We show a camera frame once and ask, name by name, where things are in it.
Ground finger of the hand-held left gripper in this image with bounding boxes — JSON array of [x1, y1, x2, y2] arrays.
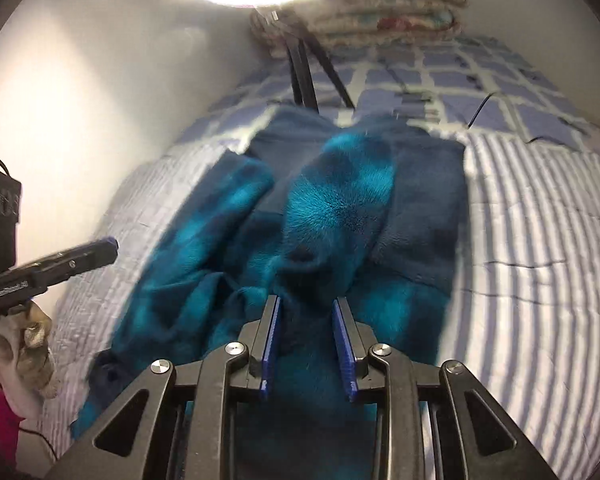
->
[[46, 237, 120, 287]]

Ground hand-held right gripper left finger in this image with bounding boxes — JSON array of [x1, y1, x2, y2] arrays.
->
[[45, 296, 282, 480]]

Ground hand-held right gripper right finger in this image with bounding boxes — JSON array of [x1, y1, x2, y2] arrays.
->
[[333, 298, 556, 480]]

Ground teal plaid fleece robe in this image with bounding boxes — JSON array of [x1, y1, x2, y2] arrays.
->
[[70, 107, 473, 480]]

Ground person's left hand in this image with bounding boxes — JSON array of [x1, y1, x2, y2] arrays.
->
[[0, 301, 59, 418]]

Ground grey striped bed quilt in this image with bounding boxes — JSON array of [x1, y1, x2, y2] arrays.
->
[[40, 132, 600, 480]]

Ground black tripod legs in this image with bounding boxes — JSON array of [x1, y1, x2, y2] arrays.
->
[[252, 7, 356, 111]]

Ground folded floral blanket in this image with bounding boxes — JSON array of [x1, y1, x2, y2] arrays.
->
[[250, 0, 468, 58]]

